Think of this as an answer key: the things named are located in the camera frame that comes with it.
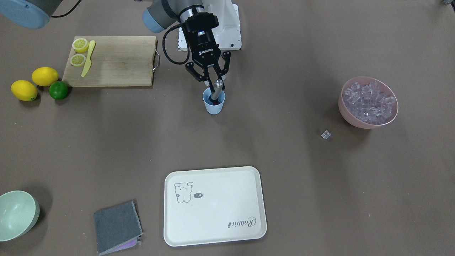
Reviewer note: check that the fallen clear ice cube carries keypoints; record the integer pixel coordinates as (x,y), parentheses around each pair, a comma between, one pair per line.
(326,134)

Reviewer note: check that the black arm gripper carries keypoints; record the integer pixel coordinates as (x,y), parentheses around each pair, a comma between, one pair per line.
(205,49)

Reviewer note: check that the bamboo cutting board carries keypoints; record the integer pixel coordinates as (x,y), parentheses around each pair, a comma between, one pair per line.
(117,61)

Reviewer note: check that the lemon half slice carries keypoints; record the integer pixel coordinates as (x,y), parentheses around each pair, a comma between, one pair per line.
(77,60)
(80,45)

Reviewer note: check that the cream rabbit serving tray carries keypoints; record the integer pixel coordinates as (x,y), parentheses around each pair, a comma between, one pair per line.
(213,206)

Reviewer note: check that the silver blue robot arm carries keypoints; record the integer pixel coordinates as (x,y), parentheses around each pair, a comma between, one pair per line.
(35,14)

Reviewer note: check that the light blue plastic cup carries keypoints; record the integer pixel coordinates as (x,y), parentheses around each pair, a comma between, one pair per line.
(213,109)

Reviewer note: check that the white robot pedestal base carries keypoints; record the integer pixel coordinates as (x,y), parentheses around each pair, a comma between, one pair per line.
(227,35)

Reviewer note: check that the steel muddler black tip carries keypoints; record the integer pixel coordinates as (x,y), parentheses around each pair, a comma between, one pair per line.
(216,91)

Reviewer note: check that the grey folded cloth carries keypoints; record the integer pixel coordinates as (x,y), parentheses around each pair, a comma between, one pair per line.
(117,228)

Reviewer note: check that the yellow plastic knife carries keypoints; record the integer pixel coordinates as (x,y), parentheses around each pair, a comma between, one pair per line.
(88,62)

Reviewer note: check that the mint green bowl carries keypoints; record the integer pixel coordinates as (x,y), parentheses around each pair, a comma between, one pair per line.
(19,212)

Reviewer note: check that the yellow lemon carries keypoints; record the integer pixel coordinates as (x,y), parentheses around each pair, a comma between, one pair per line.
(24,90)
(44,76)

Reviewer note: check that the pink bowl of ice cubes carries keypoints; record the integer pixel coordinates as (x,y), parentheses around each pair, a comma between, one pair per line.
(367,103)

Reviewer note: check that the green lime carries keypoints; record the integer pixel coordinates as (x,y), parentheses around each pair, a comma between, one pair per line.
(58,90)

